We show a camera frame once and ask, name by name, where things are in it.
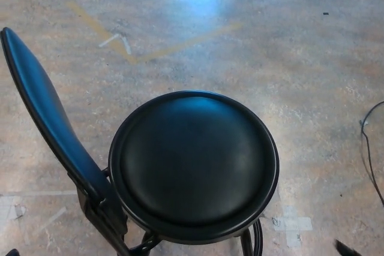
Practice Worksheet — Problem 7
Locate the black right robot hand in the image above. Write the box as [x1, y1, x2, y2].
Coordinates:
[334, 239, 362, 256]

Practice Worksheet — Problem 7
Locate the black swivel chair with backrest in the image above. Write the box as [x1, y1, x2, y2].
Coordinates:
[0, 26, 280, 256]

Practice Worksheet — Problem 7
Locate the clear tape patch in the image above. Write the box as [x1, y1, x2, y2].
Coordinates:
[0, 190, 79, 230]

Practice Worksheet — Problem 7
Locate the white tape cross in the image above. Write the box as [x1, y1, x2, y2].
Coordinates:
[272, 205, 314, 248]

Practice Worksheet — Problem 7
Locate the clear diagonal tape strip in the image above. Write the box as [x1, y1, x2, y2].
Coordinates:
[44, 206, 68, 230]

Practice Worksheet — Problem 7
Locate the long tan tape line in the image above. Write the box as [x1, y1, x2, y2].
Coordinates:
[65, 1, 137, 65]

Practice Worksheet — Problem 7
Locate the thin black cable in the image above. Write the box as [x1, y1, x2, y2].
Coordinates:
[359, 101, 384, 206]

